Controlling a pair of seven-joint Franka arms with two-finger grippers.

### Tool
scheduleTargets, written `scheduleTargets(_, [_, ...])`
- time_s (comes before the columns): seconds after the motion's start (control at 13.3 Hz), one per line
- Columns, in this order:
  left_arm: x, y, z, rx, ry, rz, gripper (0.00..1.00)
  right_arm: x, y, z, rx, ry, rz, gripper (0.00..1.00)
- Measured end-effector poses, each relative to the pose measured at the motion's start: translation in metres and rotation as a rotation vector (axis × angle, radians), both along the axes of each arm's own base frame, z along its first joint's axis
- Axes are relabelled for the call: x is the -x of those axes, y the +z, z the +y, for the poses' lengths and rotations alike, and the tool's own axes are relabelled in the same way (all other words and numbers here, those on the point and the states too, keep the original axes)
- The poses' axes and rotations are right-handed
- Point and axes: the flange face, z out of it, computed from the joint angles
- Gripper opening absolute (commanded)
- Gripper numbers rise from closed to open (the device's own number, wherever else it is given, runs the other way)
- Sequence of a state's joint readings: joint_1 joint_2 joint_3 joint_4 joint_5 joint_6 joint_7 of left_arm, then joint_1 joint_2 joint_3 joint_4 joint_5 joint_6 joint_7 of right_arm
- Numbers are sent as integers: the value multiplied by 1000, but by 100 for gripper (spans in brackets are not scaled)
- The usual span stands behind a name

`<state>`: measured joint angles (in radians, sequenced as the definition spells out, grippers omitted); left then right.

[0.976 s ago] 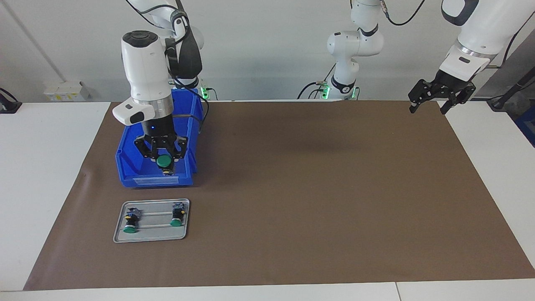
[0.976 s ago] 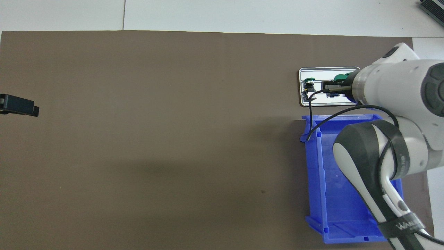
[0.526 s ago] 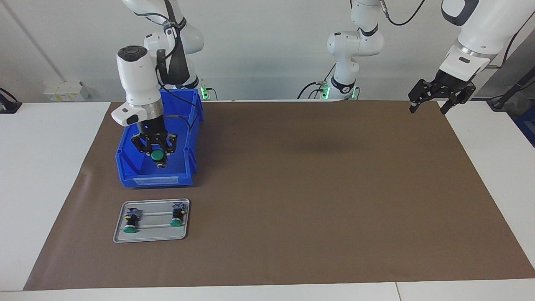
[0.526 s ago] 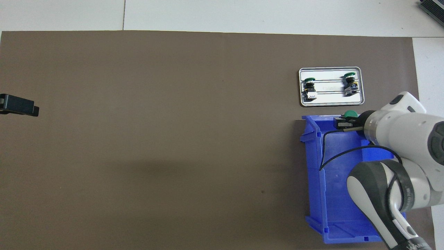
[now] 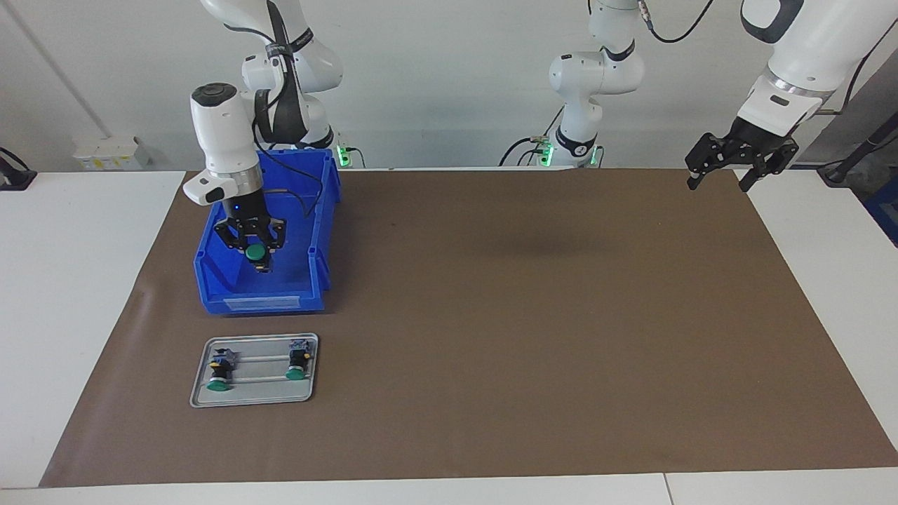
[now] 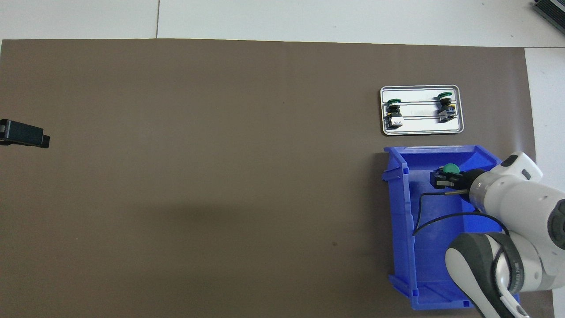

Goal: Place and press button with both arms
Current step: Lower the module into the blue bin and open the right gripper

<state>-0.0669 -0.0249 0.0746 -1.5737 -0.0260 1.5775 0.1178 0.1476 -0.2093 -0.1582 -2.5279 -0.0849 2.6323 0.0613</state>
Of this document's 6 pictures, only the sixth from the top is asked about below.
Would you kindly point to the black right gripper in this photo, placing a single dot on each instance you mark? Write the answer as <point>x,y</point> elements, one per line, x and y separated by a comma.
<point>468,179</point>

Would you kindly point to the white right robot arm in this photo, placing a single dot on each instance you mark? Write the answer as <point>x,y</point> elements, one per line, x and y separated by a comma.
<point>521,198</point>

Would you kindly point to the green push button grey block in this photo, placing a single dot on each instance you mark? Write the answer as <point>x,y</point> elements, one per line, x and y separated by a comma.
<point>446,110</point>

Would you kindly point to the green push button white label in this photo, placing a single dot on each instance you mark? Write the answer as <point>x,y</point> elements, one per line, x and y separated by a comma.
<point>394,115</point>

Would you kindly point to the silver metal tray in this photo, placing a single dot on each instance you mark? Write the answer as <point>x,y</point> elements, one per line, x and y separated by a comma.
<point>419,126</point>

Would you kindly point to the blue plastic storage bin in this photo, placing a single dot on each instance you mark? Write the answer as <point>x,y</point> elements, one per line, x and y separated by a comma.
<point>423,247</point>

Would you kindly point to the grey ribbed device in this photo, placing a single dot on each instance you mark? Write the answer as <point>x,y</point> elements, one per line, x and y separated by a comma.
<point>554,11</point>

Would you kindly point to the brown table mat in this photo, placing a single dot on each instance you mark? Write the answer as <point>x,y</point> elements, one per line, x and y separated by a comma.
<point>220,176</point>

